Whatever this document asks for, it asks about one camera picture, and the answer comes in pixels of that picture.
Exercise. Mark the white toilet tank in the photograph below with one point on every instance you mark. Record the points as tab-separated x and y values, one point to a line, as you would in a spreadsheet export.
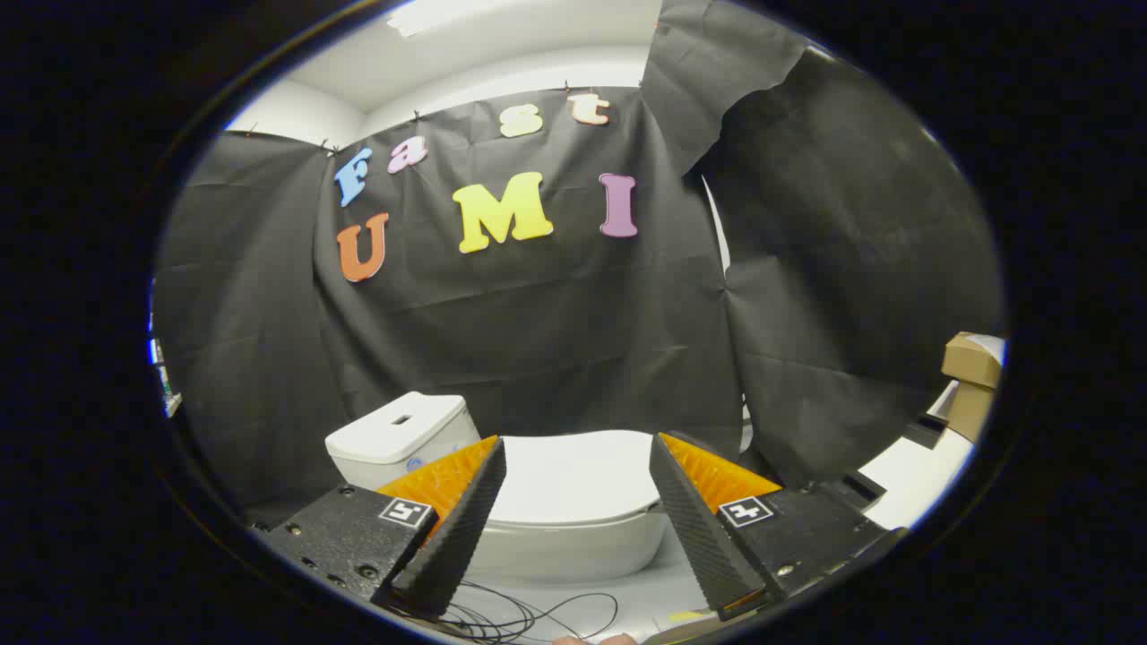
394	434

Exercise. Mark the black backdrop cloth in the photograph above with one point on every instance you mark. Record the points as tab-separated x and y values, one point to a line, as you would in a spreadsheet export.
538	313

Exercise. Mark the cluttered electronics equipment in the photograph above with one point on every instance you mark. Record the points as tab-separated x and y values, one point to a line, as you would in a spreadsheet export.
164	376

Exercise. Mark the cardboard box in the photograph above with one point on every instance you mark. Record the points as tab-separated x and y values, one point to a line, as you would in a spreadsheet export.
970	360
970	410

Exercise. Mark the yellow tape strip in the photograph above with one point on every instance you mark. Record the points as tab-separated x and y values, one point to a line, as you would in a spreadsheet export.
686	616

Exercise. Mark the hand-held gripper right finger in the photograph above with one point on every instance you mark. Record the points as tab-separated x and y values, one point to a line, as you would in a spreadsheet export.
703	537

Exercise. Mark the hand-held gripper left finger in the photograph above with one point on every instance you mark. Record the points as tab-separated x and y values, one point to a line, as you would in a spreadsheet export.
452	537

